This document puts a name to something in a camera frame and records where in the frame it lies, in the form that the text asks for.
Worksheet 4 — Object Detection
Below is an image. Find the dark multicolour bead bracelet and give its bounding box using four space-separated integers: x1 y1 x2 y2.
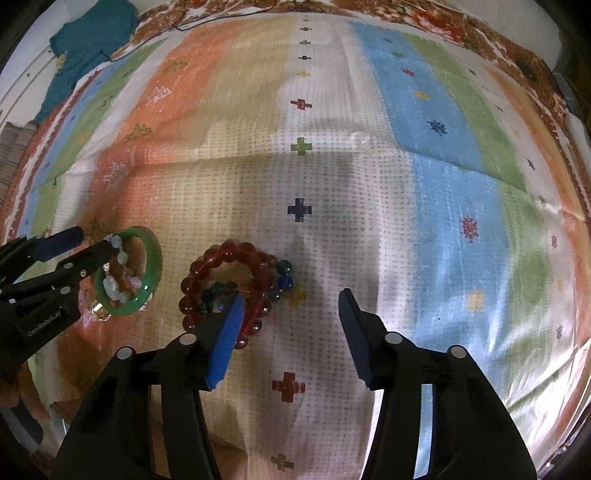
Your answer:
198 259 294 315

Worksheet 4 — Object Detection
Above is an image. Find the green jade bangle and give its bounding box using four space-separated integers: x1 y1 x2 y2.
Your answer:
92 226 163 316

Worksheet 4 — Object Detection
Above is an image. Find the red bead bracelet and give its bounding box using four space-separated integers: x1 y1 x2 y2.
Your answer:
178 240 278 350

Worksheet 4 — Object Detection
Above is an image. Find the pale bead bracelet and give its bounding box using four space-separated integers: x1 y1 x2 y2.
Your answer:
102 234 151 305

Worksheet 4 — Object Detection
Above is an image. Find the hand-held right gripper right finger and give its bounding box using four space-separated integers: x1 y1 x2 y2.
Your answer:
338 288 539 480

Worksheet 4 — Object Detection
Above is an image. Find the striped colourful blanket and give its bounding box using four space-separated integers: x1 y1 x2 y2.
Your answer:
28 14 583 480

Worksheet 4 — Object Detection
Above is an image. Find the black cable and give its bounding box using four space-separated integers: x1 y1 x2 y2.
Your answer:
95 0 278 63

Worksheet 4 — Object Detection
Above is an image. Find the striped brown rolled cloth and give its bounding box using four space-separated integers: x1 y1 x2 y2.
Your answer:
0 122 38 195

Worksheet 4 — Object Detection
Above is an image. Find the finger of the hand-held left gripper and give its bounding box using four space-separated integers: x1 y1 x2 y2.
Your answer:
0 226 85 283
0 243 114 303

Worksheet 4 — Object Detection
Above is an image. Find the teal shirt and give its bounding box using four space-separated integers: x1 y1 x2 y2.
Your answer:
37 0 139 124

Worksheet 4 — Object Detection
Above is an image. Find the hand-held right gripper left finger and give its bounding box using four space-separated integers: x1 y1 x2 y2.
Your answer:
51 293 245 480

